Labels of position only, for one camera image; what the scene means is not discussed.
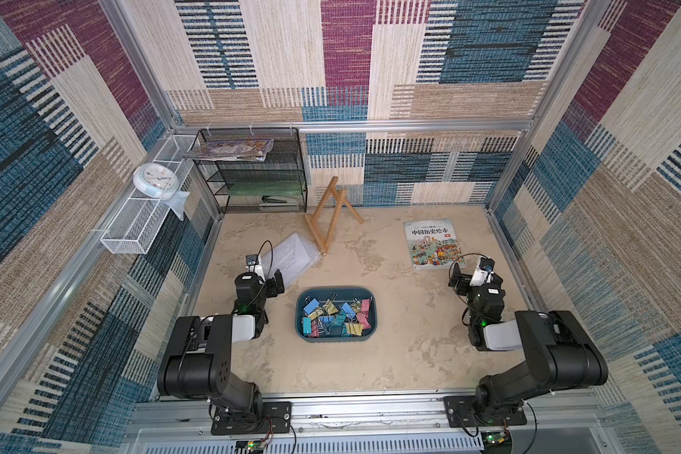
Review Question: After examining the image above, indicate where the yellow binder clip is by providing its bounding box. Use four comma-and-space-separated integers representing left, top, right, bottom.
322, 299, 339, 316
344, 323, 364, 337

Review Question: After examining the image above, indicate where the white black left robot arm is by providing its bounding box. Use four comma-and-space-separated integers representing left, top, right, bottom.
157, 271, 285, 422

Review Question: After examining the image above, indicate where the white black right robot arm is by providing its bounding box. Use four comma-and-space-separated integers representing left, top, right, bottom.
444, 255, 608, 429

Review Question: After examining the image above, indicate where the blue binder clip middle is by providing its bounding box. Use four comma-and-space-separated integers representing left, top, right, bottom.
304, 299, 320, 315

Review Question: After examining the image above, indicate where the teal plastic storage box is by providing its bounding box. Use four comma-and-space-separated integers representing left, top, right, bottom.
294, 287, 378, 344

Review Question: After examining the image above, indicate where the Chinese history picture book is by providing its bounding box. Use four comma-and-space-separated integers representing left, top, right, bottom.
404, 219, 463, 271

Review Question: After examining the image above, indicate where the wooden easel stand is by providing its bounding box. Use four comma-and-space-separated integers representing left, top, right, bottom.
304, 176, 364, 255

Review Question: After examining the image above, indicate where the black stapler on shelf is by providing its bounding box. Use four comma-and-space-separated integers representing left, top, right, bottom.
261, 195, 300, 206

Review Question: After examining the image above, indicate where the magazine on shelf top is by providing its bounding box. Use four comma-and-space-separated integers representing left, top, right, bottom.
183, 139, 274, 162

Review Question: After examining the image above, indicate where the white round clock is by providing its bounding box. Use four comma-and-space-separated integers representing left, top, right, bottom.
132, 163, 180, 200

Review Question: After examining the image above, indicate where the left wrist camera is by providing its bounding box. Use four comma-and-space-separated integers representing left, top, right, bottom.
245, 253, 265, 277

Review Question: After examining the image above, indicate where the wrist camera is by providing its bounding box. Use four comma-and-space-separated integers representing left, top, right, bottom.
470, 255, 495, 287
245, 253, 265, 277

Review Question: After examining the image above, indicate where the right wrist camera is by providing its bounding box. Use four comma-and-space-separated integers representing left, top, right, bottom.
470, 255, 495, 287

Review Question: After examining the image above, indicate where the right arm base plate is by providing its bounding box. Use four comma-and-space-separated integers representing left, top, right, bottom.
443, 395, 528, 429

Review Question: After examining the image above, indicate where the black wire shelf rack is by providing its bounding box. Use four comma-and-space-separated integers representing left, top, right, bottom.
190, 128, 308, 215

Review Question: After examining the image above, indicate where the white wire wall basket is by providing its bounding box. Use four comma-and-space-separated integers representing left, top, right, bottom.
100, 135, 196, 255

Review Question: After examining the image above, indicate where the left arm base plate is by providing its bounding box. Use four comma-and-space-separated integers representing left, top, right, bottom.
209, 401, 292, 436

